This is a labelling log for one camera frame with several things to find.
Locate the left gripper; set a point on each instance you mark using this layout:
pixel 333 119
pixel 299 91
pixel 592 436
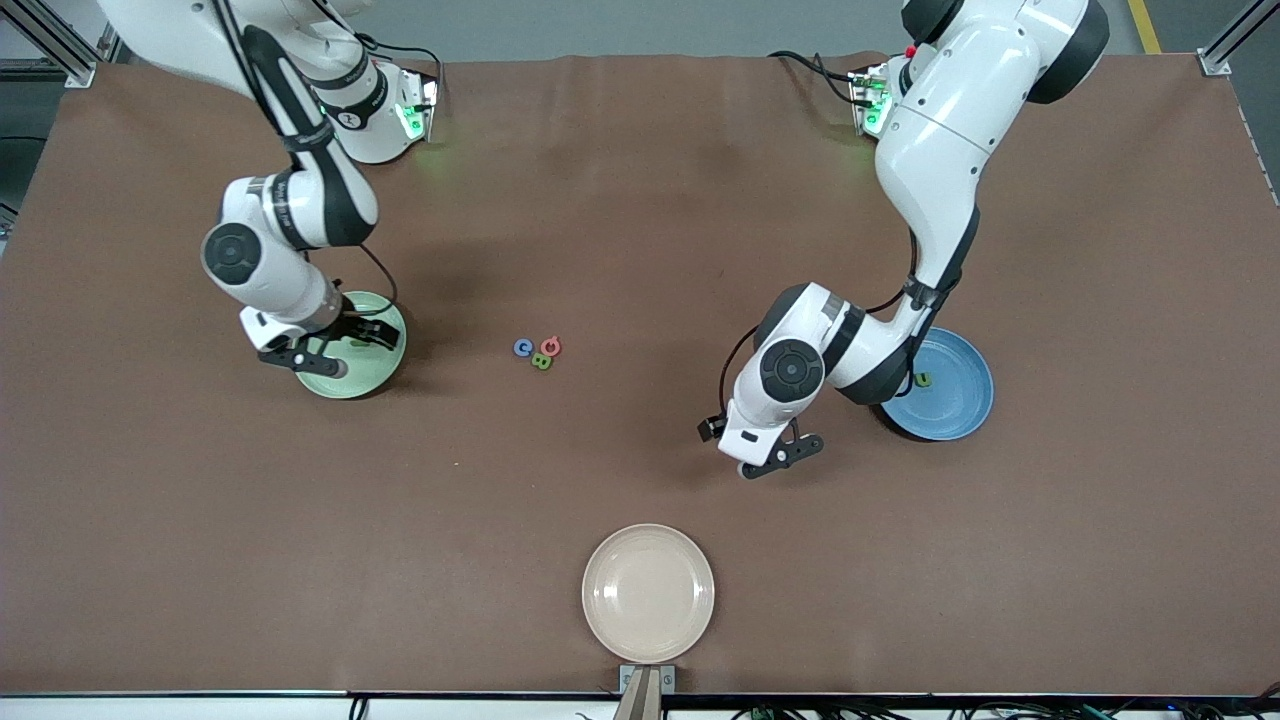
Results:
pixel 705 429

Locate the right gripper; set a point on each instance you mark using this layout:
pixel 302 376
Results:
pixel 352 327

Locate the red uppercase letter Q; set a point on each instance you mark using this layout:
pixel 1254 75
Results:
pixel 545 346

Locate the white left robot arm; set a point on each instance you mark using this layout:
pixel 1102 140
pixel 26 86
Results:
pixel 940 150

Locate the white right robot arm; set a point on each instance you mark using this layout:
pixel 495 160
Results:
pixel 270 280

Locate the light green round plate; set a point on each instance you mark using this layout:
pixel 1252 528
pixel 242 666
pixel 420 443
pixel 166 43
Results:
pixel 370 375

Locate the cream round plate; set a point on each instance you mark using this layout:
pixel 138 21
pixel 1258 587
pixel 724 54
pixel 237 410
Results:
pixel 648 595

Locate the blue round plate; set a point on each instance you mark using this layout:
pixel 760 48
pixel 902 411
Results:
pixel 950 400

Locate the brown table mat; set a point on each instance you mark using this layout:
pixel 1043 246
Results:
pixel 640 200

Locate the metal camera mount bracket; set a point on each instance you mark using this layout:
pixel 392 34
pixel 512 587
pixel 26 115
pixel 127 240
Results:
pixel 647 700

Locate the aluminium frame post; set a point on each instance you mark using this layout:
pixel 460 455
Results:
pixel 55 45
pixel 1235 40

